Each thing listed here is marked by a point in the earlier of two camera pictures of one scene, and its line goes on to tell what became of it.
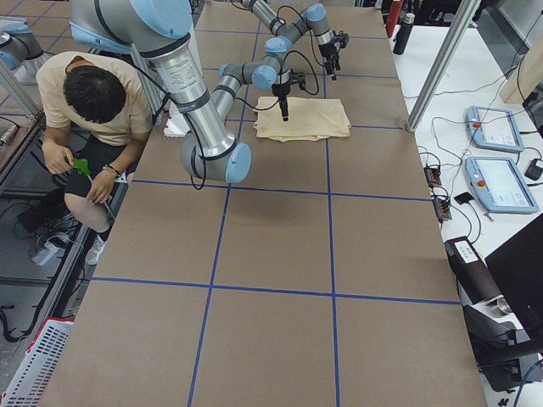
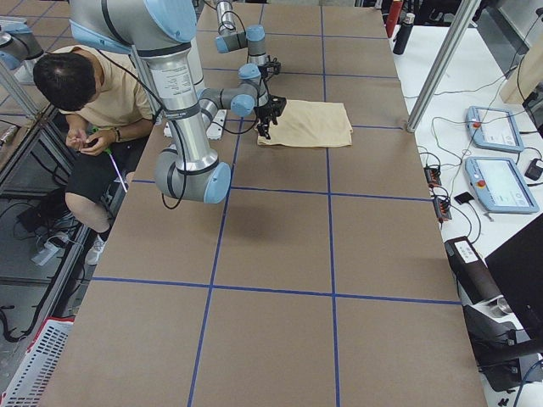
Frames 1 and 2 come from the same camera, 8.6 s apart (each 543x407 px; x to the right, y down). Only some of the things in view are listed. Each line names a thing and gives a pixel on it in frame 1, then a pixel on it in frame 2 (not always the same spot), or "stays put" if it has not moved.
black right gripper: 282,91 → 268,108
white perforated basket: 29,386 stays put
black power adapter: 534,171 stays put
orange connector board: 433,176 stays put
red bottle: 394,16 stays put
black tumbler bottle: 402,37 stays put
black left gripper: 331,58 → 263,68
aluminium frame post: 447,53 stays put
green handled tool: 81,165 → 108,151
